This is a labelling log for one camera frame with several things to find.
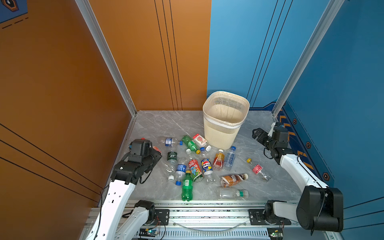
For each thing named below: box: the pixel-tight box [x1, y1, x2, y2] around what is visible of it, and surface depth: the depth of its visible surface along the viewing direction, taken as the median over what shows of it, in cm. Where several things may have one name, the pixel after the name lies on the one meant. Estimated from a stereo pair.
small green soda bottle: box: [182, 135, 201, 155], surface depth 97 cm
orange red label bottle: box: [213, 149, 225, 171], surface depth 89 cm
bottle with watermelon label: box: [191, 133, 212, 152], surface depth 99 cm
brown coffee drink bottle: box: [220, 173, 249, 188], surface depth 82 cm
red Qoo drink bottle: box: [186, 149, 204, 183], surface depth 86 cm
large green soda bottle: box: [182, 170, 194, 202], surface depth 81 cm
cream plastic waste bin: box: [202, 91, 250, 150], surface depth 93 cm
